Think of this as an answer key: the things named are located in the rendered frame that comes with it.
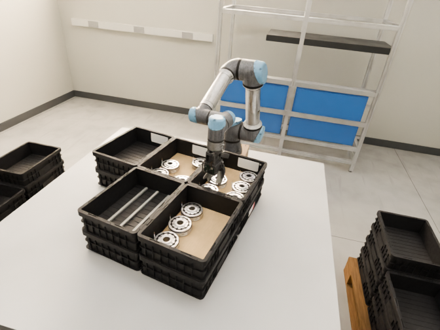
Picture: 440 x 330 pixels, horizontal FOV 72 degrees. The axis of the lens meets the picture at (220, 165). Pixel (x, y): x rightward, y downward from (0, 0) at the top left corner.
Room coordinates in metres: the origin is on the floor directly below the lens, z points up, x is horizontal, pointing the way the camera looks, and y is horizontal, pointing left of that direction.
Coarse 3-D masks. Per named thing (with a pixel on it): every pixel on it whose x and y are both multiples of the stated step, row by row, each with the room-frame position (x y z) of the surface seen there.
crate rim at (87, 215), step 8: (136, 168) 1.30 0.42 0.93; (160, 176) 1.25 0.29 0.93; (112, 184) 1.15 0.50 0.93; (184, 184) 1.20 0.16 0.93; (104, 192) 1.09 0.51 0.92; (176, 192) 1.12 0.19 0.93; (88, 200) 1.02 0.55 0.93; (168, 200) 1.06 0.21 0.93; (80, 208) 0.96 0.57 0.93; (160, 208) 1.00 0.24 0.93; (88, 216) 0.92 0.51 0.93; (96, 216) 0.92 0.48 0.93; (152, 216) 0.95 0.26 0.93; (104, 224) 0.89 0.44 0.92; (112, 224) 0.88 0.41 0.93; (144, 224) 0.90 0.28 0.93; (120, 232) 0.86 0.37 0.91; (128, 232) 0.85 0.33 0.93; (136, 232) 0.85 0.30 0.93
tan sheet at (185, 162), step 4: (176, 156) 1.62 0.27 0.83; (180, 156) 1.62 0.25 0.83; (184, 156) 1.63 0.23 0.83; (188, 156) 1.63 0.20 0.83; (176, 160) 1.57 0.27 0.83; (180, 160) 1.57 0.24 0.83; (184, 160) 1.58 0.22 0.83; (188, 160) 1.58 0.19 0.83; (180, 164) 1.53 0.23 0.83; (184, 164) 1.53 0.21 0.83; (188, 164) 1.54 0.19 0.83; (180, 168) 1.49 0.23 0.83; (184, 168) 1.49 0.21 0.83; (188, 168) 1.49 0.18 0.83; (176, 172) 1.44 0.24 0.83; (180, 172) 1.45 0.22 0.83; (184, 172) 1.45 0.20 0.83; (188, 172) 1.45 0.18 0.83; (192, 172) 1.46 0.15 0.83; (176, 176) 1.40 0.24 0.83; (188, 176) 1.41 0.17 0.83
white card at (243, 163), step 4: (240, 160) 1.52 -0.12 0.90; (244, 160) 1.51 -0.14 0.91; (248, 160) 1.50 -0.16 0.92; (240, 164) 1.51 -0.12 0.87; (244, 164) 1.51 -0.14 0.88; (248, 164) 1.50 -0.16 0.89; (252, 164) 1.49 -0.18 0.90; (256, 164) 1.48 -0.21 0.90; (248, 168) 1.50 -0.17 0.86; (252, 168) 1.49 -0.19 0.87; (256, 168) 1.48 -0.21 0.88
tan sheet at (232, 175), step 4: (228, 168) 1.53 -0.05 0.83; (228, 172) 1.49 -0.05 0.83; (232, 172) 1.49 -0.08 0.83; (236, 172) 1.50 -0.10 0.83; (240, 172) 1.50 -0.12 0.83; (228, 176) 1.45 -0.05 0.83; (232, 176) 1.45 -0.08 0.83; (236, 176) 1.45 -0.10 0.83; (228, 180) 1.41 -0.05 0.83; (232, 180) 1.41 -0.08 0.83; (236, 180) 1.41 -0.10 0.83; (228, 184) 1.37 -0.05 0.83; (224, 188) 1.33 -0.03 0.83; (228, 188) 1.33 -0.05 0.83; (224, 192) 1.29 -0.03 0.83
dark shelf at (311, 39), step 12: (276, 36) 3.23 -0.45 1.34; (288, 36) 3.25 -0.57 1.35; (300, 36) 3.31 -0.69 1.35; (312, 36) 3.39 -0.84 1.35; (324, 36) 3.46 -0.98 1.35; (336, 36) 3.54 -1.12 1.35; (336, 48) 3.12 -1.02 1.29; (348, 48) 3.10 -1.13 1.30; (360, 48) 3.08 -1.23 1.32; (372, 48) 3.06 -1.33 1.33; (384, 48) 3.04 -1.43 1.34
